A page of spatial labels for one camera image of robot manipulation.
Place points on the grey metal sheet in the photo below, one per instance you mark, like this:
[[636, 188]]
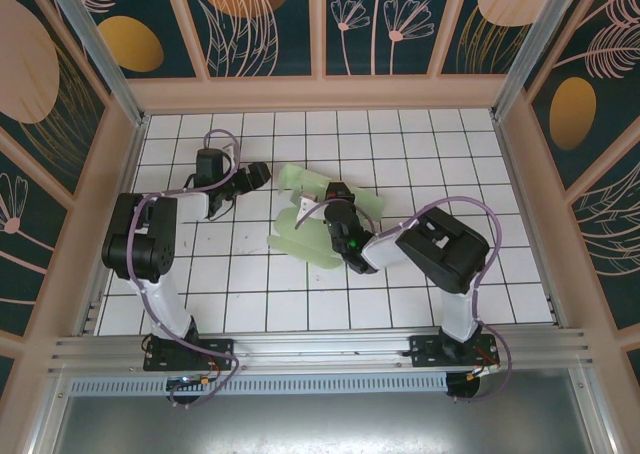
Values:
[[320, 424]]

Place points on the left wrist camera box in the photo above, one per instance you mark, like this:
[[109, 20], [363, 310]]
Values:
[[229, 150]]

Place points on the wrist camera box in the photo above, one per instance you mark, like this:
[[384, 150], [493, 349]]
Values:
[[229, 150], [306, 206]]

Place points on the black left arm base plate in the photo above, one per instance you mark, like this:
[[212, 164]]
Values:
[[220, 350]]

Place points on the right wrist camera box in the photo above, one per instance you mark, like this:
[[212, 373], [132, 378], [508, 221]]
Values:
[[306, 206]]

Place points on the light green paper box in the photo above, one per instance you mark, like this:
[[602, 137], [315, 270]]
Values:
[[295, 234]]

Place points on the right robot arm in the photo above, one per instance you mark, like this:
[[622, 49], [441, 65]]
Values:
[[445, 254]]

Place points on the aluminium mounting rail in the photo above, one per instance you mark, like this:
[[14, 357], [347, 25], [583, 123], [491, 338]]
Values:
[[320, 346]]

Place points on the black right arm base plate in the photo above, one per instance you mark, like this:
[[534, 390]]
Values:
[[425, 351]]

